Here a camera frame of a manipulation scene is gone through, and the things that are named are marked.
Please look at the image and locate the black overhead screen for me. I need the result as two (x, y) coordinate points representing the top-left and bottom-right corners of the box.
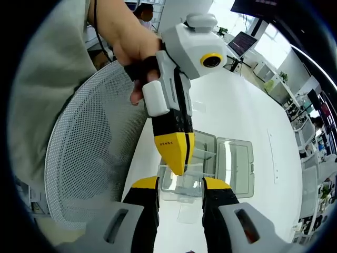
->
(230, 0), (280, 19)

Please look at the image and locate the white mesh office chair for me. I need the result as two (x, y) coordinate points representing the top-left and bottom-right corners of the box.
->
(301, 158), (321, 209)

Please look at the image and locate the grey mesh office chair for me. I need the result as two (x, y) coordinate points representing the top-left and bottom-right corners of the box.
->
(43, 60), (156, 230)

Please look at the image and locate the person's grey shirt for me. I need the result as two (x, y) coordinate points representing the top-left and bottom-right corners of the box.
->
(10, 0), (98, 190)

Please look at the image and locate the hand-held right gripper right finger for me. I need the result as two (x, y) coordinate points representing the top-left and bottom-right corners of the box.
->
(202, 177), (288, 253)

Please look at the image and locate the laptop with dark screen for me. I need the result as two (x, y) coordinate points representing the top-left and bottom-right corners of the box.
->
(227, 31), (258, 58)

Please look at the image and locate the clear grey guide fixture box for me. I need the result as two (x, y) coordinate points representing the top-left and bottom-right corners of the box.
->
(158, 130), (255, 204)

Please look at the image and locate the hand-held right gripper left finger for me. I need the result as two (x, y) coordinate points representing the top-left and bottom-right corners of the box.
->
(56, 176), (161, 253)

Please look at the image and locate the black laptop stand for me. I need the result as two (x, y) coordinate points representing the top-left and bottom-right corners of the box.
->
(223, 54), (247, 73)

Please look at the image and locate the white shelf unit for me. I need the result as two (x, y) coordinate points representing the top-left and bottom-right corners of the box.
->
(253, 60), (310, 132)

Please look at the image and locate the person's left hand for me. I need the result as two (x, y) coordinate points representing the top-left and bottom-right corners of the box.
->
(113, 23), (163, 106)

